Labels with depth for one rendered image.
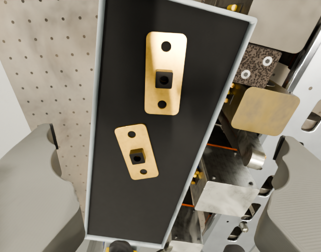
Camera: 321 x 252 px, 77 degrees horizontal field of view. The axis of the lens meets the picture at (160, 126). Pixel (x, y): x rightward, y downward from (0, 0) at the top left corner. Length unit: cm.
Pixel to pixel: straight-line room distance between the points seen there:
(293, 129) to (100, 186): 40
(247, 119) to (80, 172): 77
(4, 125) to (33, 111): 112
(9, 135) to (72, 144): 117
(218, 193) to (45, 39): 65
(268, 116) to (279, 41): 11
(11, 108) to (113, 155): 163
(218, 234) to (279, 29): 57
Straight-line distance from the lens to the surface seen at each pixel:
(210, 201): 41
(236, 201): 43
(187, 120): 24
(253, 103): 34
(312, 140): 55
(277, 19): 32
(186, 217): 65
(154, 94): 22
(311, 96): 49
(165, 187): 30
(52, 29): 74
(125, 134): 24
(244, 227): 68
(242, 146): 42
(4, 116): 194
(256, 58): 30
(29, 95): 85
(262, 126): 37
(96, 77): 22
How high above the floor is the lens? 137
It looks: 60 degrees down
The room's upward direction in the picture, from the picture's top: 180 degrees counter-clockwise
